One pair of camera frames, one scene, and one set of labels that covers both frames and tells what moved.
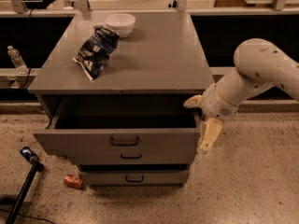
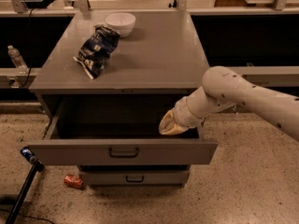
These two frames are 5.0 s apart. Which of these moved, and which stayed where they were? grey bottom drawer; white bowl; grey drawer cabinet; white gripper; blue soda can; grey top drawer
Moved: white gripper; grey top drawer
Stayed: grey drawer cabinet; white bowl; blue soda can; grey bottom drawer
